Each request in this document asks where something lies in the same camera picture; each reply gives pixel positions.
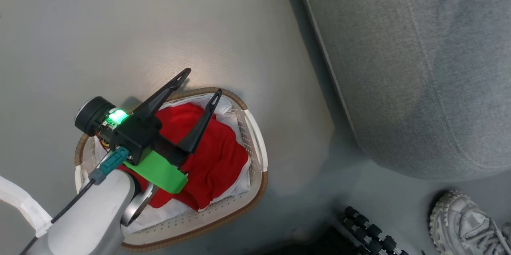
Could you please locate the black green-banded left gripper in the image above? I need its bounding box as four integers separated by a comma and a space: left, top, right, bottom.
75, 68, 222, 194

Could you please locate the white fabric cable sleeve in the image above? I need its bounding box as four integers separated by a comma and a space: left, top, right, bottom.
0, 175, 53, 238

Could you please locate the grey chunky sneaker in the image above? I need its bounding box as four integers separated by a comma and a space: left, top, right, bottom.
429, 190, 511, 255

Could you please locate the grey fabric sofa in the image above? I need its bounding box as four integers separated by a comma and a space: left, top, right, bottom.
293, 0, 511, 181

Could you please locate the white perforated laundry basket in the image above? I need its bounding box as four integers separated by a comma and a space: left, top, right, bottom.
74, 87, 269, 252

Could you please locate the red garment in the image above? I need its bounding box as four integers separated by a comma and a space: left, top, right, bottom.
118, 103, 250, 212

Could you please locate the thin black cable teal plug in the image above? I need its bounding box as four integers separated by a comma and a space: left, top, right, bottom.
18, 147, 130, 255

